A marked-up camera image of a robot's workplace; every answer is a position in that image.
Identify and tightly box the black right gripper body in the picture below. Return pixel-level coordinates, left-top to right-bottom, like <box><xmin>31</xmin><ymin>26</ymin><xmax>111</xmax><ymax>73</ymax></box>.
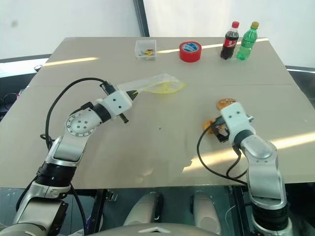
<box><xmin>212</xmin><ymin>115</ymin><xmax>255</xmax><ymax>127</ymax></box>

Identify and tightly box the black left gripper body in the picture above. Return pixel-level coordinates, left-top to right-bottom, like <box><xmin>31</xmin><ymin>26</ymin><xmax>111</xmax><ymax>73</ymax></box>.
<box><xmin>99</xmin><ymin>82</ymin><xmax>129</xmax><ymax>124</ymax></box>

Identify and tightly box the round orange snack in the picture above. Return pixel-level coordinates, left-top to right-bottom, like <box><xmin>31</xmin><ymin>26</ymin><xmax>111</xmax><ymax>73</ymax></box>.
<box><xmin>216</xmin><ymin>98</ymin><xmax>237</xmax><ymax>110</ymax></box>
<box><xmin>202</xmin><ymin>118</ymin><xmax>225</xmax><ymax>135</ymax></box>

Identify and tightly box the clear bag with yellow zip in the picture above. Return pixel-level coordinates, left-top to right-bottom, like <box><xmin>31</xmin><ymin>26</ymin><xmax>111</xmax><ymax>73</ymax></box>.
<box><xmin>115</xmin><ymin>73</ymin><xmax>187</xmax><ymax>95</ymax></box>

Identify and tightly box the clear plastic box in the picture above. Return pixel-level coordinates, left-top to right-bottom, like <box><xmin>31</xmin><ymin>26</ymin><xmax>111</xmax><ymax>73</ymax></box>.
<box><xmin>135</xmin><ymin>39</ymin><xmax>158</xmax><ymax>61</ymax></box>

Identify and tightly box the red tape roll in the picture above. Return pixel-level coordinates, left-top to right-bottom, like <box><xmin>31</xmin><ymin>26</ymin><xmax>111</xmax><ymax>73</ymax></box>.
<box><xmin>179</xmin><ymin>41</ymin><xmax>202</xmax><ymax>63</ymax></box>

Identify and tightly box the black table leg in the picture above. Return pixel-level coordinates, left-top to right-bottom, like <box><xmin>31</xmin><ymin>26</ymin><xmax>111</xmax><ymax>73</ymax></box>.
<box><xmin>231</xmin><ymin>185</ymin><xmax>250</xmax><ymax>236</ymax></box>
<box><xmin>90</xmin><ymin>189</ymin><xmax>109</xmax><ymax>234</ymax></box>

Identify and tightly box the cola bottle with red cap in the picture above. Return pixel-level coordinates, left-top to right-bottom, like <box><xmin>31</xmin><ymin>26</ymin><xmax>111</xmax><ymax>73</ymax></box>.
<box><xmin>220</xmin><ymin>21</ymin><xmax>241</xmax><ymax>60</ymax></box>

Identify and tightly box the green bottle with yellow cap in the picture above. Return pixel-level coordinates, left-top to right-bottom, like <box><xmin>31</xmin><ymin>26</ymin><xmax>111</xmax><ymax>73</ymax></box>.
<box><xmin>236</xmin><ymin>21</ymin><xmax>260</xmax><ymax>61</ymax></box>

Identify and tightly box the dark cluttered side desk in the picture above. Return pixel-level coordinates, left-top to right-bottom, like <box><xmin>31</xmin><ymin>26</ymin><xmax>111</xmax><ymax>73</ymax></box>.
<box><xmin>0</xmin><ymin>58</ymin><xmax>50</xmax><ymax>123</ymax></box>

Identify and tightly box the grey robot torso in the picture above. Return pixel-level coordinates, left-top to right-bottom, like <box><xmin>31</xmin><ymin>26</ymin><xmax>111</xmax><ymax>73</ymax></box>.
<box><xmin>86</xmin><ymin>222</ymin><xmax>222</xmax><ymax>236</ymax></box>

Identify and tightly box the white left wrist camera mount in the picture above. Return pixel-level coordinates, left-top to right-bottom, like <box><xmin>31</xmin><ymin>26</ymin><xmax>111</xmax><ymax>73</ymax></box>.
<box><xmin>95</xmin><ymin>90</ymin><xmax>132</xmax><ymax>121</ymax></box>

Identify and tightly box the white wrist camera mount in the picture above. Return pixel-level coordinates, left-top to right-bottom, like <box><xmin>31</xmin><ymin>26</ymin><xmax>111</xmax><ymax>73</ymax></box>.
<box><xmin>220</xmin><ymin>102</ymin><xmax>256</xmax><ymax>145</ymax></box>
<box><xmin>95</xmin><ymin>90</ymin><xmax>132</xmax><ymax>121</ymax></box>

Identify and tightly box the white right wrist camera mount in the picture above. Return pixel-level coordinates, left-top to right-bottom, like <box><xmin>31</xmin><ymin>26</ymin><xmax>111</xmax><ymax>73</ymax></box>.
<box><xmin>220</xmin><ymin>102</ymin><xmax>256</xmax><ymax>145</ymax></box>

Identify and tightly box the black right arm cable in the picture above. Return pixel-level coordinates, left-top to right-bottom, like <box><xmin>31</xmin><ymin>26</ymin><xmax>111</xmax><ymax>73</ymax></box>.
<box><xmin>196</xmin><ymin>121</ymin><xmax>249</xmax><ymax>185</ymax></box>

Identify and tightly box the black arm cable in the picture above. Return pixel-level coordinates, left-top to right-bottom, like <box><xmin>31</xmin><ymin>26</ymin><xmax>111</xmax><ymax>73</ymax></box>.
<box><xmin>40</xmin><ymin>77</ymin><xmax>111</xmax><ymax>233</ymax></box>
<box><xmin>196</xmin><ymin>121</ymin><xmax>249</xmax><ymax>185</ymax></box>

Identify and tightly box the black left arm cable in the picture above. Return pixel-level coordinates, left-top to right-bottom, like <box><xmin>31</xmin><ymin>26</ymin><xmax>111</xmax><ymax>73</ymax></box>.
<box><xmin>40</xmin><ymin>77</ymin><xmax>111</xmax><ymax>233</ymax></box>

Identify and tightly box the dark window post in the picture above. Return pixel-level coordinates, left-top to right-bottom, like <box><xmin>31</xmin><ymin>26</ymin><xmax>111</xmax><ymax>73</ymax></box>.
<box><xmin>132</xmin><ymin>0</ymin><xmax>150</xmax><ymax>38</ymax></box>

